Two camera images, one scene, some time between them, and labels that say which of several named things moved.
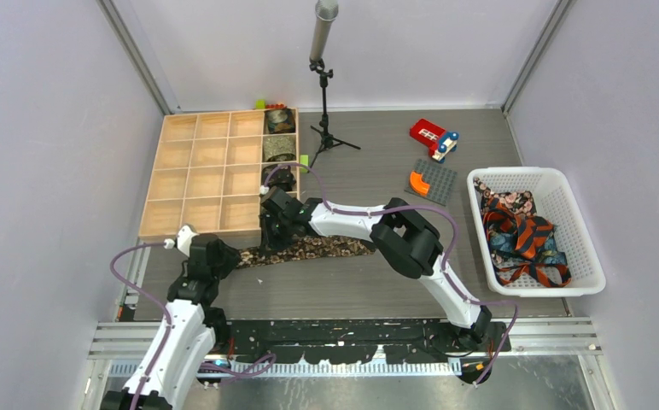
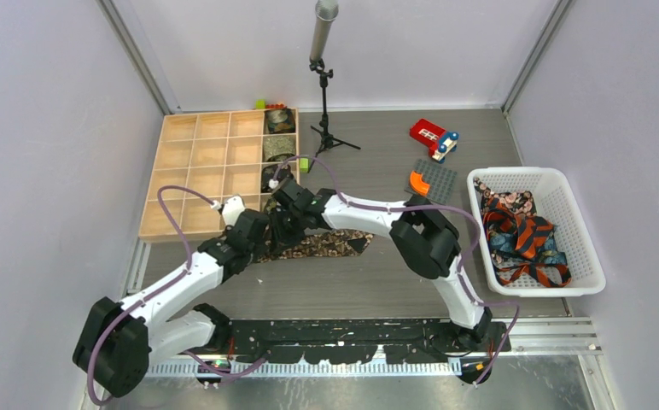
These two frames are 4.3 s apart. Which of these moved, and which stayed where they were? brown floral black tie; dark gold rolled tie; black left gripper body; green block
Moved: black left gripper body
Stayed: green block; dark gold rolled tie; brown floral black tie
